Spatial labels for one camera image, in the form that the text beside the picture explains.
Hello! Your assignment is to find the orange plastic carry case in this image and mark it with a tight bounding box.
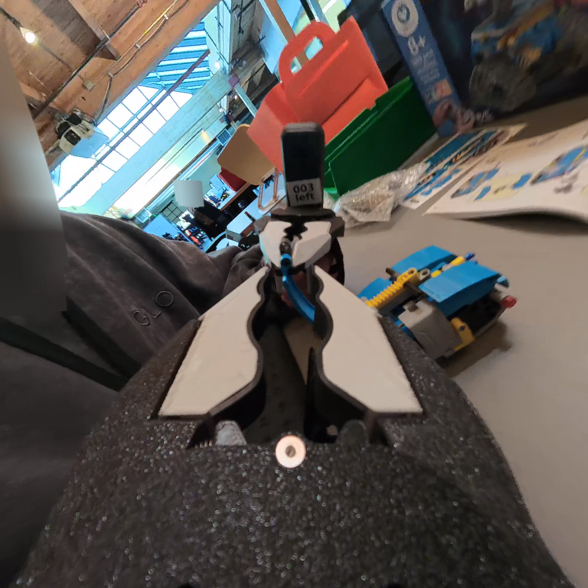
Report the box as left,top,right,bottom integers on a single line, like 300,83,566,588
247,16,389,173

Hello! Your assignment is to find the blue toy set box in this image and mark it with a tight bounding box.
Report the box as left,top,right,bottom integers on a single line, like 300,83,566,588
379,0,588,138

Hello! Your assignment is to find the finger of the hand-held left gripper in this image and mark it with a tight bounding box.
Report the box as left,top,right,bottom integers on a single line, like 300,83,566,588
260,222,296,269
293,222,343,269

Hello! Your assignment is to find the red box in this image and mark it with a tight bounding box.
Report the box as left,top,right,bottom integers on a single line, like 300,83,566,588
218,168,251,190

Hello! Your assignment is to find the blue sticker sheet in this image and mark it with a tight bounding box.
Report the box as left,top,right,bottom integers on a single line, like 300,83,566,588
400,124,526,209

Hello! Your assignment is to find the tan board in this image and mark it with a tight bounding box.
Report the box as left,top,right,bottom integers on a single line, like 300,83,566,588
216,124,276,187

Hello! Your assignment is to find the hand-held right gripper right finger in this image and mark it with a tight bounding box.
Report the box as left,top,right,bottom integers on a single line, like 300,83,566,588
314,269,424,421

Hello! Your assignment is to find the green plastic bin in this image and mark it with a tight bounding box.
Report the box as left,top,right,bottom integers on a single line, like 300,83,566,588
324,76,437,200

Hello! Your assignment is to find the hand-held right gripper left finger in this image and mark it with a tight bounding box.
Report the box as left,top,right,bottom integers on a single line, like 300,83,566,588
158,266,272,420

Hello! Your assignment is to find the person's left forearm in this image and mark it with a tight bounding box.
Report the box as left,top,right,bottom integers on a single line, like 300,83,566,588
202,243,276,318

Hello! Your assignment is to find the open instruction booklet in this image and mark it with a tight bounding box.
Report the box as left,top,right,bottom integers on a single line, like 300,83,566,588
423,117,588,223

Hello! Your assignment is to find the blue curved brick panel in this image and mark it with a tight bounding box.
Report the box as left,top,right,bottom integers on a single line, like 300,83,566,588
279,243,319,324

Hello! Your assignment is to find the clear plastic bag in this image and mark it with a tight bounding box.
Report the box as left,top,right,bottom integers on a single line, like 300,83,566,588
333,163,428,228

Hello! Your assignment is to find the ceiling mounted device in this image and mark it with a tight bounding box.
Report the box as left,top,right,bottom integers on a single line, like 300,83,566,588
54,109,95,153

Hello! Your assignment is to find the blue toy brick car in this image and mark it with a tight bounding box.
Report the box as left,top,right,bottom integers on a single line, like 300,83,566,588
357,246,517,360

